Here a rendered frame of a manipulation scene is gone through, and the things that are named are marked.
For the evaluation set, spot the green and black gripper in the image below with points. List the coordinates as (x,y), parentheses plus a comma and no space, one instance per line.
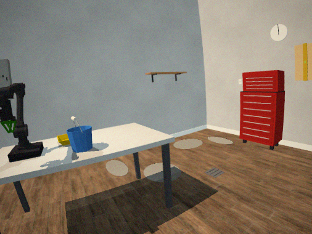
(8,119)

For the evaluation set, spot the yellow paint tray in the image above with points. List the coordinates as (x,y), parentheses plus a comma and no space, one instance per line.
(63,139)

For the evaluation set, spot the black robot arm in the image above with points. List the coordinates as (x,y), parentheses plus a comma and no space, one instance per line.
(21,129)

